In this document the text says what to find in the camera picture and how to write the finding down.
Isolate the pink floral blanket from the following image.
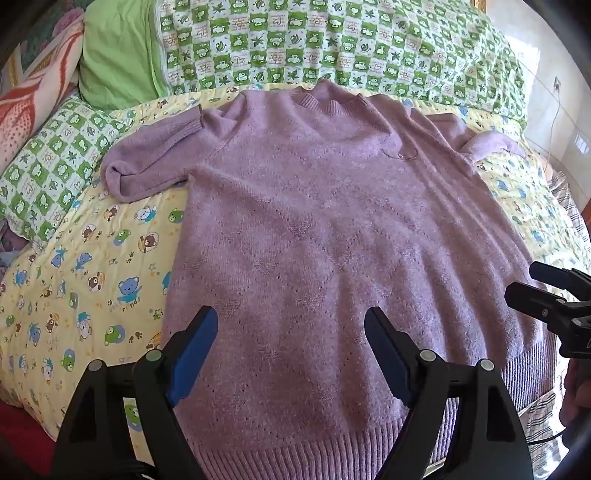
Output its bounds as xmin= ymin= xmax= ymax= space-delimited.
xmin=0 ymin=9 xmax=86 ymax=174

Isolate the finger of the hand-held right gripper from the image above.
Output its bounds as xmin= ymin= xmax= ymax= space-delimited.
xmin=505 ymin=281 xmax=591 ymax=330
xmin=529 ymin=261 xmax=591 ymax=291

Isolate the green checkered frog pillow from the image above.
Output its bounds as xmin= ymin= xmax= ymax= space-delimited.
xmin=0 ymin=95 xmax=139 ymax=243

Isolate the green checkered frog quilt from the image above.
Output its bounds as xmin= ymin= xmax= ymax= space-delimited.
xmin=154 ymin=0 xmax=529 ymax=130

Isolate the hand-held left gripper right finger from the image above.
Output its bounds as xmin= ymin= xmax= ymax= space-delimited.
xmin=364 ymin=306 xmax=536 ymax=480

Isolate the yellow cartoon bear blanket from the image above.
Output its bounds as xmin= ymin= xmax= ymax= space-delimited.
xmin=0 ymin=80 xmax=578 ymax=464

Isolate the thin white cable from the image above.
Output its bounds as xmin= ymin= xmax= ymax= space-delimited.
xmin=546 ymin=90 xmax=562 ymax=160

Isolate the purple knit sweater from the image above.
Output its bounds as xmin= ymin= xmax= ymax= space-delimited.
xmin=100 ymin=78 xmax=561 ymax=480

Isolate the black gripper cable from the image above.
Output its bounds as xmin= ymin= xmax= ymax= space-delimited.
xmin=526 ymin=427 xmax=571 ymax=446

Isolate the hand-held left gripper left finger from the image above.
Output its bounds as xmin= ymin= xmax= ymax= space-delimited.
xmin=51 ymin=305 xmax=219 ymax=480

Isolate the person's right hand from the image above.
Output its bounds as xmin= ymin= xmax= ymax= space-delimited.
xmin=558 ymin=358 xmax=584 ymax=428

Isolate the red cloth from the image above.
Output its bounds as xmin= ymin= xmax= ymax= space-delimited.
xmin=0 ymin=401 xmax=63 ymax=480

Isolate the plain green pillow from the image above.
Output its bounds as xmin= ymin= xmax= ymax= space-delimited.
xmin=78 ymin=0 xmax=169 ymax=112

